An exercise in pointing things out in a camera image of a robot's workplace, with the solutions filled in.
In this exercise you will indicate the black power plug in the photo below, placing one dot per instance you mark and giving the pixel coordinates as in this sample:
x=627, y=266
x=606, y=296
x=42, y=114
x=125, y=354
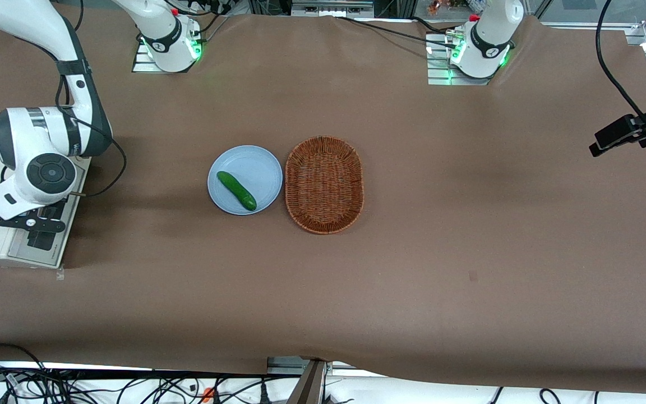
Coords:
x=262, y=394

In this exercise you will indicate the oven door with dark window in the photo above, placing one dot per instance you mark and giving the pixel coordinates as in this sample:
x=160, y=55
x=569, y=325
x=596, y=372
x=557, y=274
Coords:
x=19, y=248

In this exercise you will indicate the brown wicker basket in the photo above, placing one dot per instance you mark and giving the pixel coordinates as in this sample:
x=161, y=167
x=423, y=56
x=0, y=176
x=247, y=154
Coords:
x=323, y=185

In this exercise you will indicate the light blue plate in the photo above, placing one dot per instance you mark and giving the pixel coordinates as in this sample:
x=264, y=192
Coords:
x=253, y=168

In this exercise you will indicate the small clear plastic stop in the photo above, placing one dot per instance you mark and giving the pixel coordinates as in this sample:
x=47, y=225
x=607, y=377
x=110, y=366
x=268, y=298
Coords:
x=59, y=274

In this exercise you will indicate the brown table cloth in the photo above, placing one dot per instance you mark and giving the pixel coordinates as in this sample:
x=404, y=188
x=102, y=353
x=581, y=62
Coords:
x=413, y=292

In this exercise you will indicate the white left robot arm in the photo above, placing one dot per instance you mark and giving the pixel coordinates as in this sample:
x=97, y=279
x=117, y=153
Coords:
x=491, y=33

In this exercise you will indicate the dark table frame post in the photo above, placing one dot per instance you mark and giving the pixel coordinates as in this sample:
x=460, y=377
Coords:
x=307, y=387

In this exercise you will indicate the green cucumber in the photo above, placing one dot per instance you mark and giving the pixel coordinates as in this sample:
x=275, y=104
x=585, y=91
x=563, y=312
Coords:
x=236, y=191

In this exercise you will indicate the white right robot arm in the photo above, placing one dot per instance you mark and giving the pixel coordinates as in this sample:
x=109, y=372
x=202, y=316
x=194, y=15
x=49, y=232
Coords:
x=31, y=140

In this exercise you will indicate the aluminium table frame bracket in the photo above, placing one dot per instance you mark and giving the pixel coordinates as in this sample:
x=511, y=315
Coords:
x=284, y=365

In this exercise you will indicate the aluminium rear frame bar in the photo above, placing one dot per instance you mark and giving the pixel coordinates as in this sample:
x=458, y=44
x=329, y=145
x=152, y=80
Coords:
x=331, y=8

